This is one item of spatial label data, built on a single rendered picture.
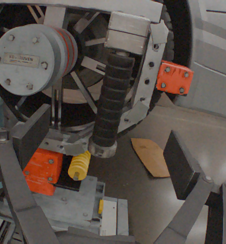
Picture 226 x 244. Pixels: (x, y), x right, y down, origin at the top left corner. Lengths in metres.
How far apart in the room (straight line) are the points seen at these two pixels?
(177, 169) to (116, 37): 0.17
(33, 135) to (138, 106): 0.37
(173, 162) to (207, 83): 0.54
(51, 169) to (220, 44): 0.67
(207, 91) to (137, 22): 0.50
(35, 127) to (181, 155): 0.12
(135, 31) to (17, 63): 0.22
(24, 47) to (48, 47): 0.04
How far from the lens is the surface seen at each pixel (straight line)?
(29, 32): 0.36
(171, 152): 0.19
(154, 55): 0.48
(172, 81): 0.50
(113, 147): 0.30
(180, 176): 0.17
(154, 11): 0.29
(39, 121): 0.17
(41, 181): 0.67
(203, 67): 0.69
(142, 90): 0.49
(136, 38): 0.25
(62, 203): 0.91
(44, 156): 0.60
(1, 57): 0.39
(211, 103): 0.73
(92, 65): 0.59
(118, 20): 0.25
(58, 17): 0.50
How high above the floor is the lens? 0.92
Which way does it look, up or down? 24 degrees down
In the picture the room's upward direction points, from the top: 13 degrees clockwise
